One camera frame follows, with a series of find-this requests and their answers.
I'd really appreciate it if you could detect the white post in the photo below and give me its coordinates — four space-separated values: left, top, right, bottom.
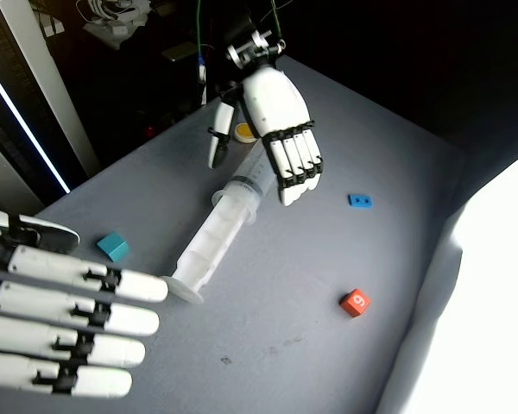
0 0 101 174

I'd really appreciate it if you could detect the large clear plastic syringe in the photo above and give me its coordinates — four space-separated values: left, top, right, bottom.
161 140 277 305

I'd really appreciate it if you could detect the grey table cloth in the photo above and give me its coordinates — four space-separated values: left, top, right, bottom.
34 53 465 414

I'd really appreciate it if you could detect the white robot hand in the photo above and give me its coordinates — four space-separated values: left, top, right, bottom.
0 205 170 398
206 65 325 207

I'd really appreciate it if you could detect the green cable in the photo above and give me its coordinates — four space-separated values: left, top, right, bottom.
195 0 205 55
269 0 287 44

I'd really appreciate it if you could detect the teal cube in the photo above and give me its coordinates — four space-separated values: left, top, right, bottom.
97 230 130 262

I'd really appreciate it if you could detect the white backdrop sheet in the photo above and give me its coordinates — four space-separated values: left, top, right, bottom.
375 146 518 414

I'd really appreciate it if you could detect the white clutter pile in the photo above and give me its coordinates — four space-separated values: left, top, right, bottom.
75 0 153 49

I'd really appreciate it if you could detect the red number cube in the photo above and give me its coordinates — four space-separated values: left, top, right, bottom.
339 288 371 319

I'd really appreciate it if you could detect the white light strip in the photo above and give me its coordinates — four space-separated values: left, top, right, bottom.
0 55 73 195

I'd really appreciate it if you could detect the yellow button with white rim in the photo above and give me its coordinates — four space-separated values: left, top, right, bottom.
234 122 259 143

